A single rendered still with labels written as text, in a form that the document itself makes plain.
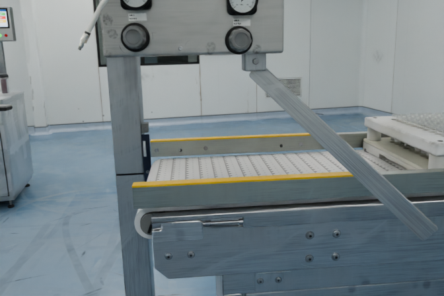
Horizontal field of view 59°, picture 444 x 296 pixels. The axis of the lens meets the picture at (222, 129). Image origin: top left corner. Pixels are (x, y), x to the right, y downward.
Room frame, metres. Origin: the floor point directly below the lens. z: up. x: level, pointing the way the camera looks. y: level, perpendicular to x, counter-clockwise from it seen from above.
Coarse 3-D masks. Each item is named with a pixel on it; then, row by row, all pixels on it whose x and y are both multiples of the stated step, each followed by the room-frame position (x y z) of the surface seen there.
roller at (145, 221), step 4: (152, 212) 0.53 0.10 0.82; (156, 212) 0.53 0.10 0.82; (160, 212) 0.54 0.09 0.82; (164, 212) 0.56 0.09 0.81; (144, 216) 0.52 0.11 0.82; (148, 216) 0.52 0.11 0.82; (140, 220) 0.53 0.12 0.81; (144, 220) 0.52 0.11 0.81; (148, 220) 0.52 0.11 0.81; (140, 224) 0.52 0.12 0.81; (144, 224) 0.52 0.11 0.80; (148, 224) 0.52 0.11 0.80; (144, 228) 0.52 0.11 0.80; (148, 228) 0.52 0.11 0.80; (144, 232) 0.52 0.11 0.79; (148, 232) 0.52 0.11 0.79
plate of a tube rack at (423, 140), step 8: (368, 120) 0.79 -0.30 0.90; (376, 120) 0.77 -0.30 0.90; (384, 120) 0.76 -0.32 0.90; (392, 120) 0.76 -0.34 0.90; (376, 128) 0.76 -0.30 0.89; (384, 128) 0.73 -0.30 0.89; (392, 128) 0.70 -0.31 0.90; (400, 128) 0.68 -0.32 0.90; (408, 128) 0.68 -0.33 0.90; (416, 128) 0.68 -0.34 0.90; (392, 136) 0.69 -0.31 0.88; (400, 136) 0.67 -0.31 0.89; (408, 136) 0.64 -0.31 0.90; (416, 136) 0.62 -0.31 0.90; (424, 136) 0.62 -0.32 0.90; (432, 136) 0.62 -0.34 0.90; (440, 136) 0.62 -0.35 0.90; (408, 144) 0.64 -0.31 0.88; (416, 144) 0.62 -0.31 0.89; (424, 144) 0.60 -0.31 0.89; (432, 144) 0.58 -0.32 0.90; (440, 144) 0.57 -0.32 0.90; (432, 152) 0.58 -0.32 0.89; (440, 152) 0.57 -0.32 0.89
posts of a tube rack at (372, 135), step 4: (368, 128) 0.80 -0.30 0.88; (368, 132) 0.80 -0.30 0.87; (372, 132) 0.79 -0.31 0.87; (376, 132) 0.78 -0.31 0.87; (368, 136) 0.79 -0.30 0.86; (372, 136) 0.79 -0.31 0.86; (376, 136) 0.78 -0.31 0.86; (380, 136) 0.79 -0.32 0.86; (372, 140) 0.79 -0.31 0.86; (376, 140) 0.78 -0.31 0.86; (380, 140) 0.79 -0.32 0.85; (432, 156) 0.58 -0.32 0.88; (436, 156) 0.58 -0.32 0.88; (440, 156) 0.57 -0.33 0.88; (432, 160) 0.58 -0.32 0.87; (436, 160) 0.58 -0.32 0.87; (440, 160) 0.57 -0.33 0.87; (428, 164) 0.59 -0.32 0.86; (432, 164) 0.58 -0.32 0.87; (436, 164) 0.58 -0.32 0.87; (440, 164) 0.57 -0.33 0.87; (428, 168) 0.59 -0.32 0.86
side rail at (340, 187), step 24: (432, 168) 0.56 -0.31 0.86; (144, 192) 0.51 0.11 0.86; (168, 192) 0.52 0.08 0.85; (192, 192) 0.52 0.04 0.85; (216, 192) 0.52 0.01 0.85; (240, 192) 0.52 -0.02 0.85; (264, 192) 0.53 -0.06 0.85; (288, 192) 0.53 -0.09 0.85; (312, 192) 0.53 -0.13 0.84; (336, 192) 0.54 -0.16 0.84; (360, 192) 0.54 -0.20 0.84; (408, 192) 0.54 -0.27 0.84
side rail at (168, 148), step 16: (160, 144) 0.78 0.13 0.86; (176, 144) 0.79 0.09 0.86; (192, 144) 0.79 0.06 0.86; (208, 144) 0.79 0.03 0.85; (224, 144) 0.79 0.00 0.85; (240, 144) 0.80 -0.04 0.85; (256, 144) 0.80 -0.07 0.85; (272, 144) 0.80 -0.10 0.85; (288, 144) 0.80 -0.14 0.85; (304, 144) 0.81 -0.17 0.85; (352, 144) 0.82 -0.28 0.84
